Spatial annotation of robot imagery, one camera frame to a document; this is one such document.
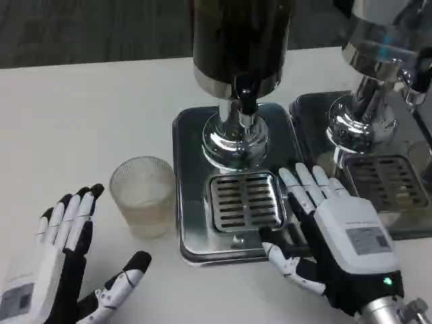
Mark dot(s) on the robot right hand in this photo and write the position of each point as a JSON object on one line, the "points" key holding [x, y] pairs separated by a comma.
{"points": [[351, 243]]}

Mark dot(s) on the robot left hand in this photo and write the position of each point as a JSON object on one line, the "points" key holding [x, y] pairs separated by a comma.
{"points": [[50, 263]]}

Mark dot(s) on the robot right silver forearm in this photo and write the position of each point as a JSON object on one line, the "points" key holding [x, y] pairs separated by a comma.
{"points": [[381, 310]]}

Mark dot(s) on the steel drip grid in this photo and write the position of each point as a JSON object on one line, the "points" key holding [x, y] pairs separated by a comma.
{"points": [[388, 182], [248, 202]]}

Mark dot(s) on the clear ribbed glass cup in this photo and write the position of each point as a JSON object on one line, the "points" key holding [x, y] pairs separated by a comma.
{"points": [[143, 199]]}

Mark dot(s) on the steel base tray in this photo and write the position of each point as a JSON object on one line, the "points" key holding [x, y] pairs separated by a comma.
{"points": [[314, 125], [192, 202]]}

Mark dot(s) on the steel dispenser tap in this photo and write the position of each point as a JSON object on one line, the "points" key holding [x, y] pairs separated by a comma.
{"points": [[415, 81]]}

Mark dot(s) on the black dispenser tap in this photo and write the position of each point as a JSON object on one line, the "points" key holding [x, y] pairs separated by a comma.
{"points": [[247, 98]]}

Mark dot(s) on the clear tank drink dispenser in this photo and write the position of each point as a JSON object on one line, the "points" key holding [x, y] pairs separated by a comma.
{"points": [[374, 44]]}

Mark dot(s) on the dark tank drink dispenser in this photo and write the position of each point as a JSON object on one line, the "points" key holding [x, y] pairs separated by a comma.
{"points": [[236, 40]]}

